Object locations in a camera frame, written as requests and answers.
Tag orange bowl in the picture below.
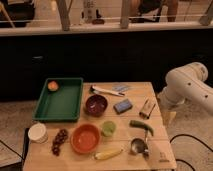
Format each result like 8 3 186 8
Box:
70 124 101 154

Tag green plastic tray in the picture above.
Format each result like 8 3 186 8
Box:
33 78 83 122

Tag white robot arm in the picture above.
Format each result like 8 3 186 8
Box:
157 62 213 126

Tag small brown box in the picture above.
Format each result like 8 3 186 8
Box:
139 99 156 119

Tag yellow corn cob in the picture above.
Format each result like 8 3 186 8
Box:
94 149 122 160

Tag dark purple bowl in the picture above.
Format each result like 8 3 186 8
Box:
85 94 108 117

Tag light blue cloth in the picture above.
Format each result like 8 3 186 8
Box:
112 84 130 92

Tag metal measuring cup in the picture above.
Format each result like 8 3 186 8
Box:
131 132 149 157

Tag white cup stack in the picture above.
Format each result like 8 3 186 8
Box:
28 123 48 143

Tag black cable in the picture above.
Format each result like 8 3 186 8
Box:
169 133 213 171

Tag orange peach fruit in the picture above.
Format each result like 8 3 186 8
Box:
47 81 59 92

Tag blue sponge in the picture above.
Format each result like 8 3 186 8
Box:
113 99 133 114

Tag black office chair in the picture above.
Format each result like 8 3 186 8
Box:
130 0 165 23

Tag black chair at left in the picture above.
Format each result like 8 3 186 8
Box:
0 0 35 28

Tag bunch of red grapes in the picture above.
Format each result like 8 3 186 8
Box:
51 129 68 156

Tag small green cup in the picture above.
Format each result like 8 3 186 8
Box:
101 121 116 137

